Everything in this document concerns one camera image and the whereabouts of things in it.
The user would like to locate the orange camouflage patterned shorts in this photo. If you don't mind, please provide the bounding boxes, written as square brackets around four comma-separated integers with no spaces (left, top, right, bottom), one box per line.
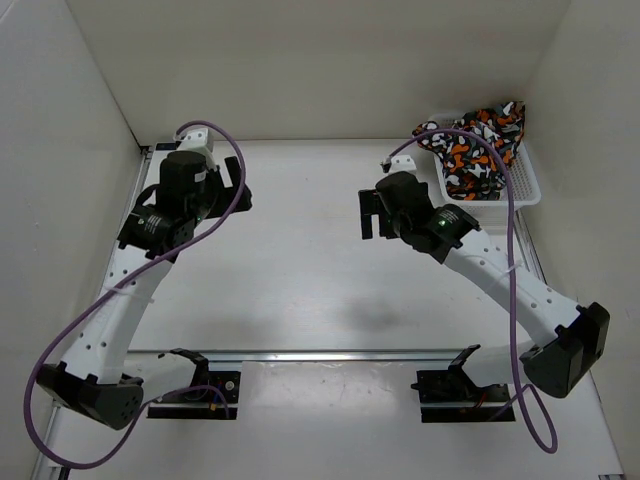
[419,101,526,201]

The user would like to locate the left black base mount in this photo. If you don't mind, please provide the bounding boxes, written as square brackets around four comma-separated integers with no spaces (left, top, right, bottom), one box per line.
[147,348,241,421]

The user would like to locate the aluminium front rail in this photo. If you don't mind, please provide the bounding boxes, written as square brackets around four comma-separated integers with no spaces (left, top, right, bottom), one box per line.
[127,349,471,365]

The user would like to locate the white plastic mesh basket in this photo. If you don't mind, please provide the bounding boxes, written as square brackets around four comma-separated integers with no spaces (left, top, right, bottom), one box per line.
[428,112,541,210]

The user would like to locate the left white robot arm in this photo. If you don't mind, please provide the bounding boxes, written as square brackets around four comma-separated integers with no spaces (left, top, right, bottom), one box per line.
[36,150,252,430]

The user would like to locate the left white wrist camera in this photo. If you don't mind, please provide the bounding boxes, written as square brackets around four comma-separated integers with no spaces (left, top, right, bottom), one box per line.
[176,127,216,169]

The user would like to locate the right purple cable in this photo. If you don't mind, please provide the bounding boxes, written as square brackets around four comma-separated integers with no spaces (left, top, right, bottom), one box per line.
[380,128,559,454]

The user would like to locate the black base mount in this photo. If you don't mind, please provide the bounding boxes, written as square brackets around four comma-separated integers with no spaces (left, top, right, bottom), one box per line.
[147,348,241,421]
[411,344,516,424]

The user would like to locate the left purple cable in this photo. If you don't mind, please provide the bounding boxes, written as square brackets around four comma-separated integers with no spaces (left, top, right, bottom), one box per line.
[23,120,246,456]

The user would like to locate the purple cable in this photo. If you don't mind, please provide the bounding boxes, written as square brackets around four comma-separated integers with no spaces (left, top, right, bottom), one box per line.
[380,128,559,454]
[23,120,246,456]

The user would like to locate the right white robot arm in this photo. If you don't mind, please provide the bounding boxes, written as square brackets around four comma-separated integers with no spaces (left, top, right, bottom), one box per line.
[358,171,610,398]

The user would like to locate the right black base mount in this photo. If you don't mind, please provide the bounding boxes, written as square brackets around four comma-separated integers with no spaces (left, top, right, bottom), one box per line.
[411,344,516,424]

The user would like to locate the small blue label sticker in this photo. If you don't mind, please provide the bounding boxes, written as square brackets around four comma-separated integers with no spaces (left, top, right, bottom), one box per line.
[154,142,180,151]

